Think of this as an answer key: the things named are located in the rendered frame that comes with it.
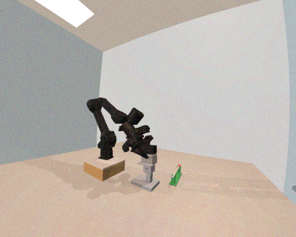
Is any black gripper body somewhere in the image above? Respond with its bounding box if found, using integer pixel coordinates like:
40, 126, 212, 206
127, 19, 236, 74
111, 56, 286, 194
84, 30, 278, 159
122, 128, 153, 152

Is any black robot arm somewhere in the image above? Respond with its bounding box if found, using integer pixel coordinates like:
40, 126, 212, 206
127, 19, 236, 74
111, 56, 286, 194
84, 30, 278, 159
87, 97, 150, 160

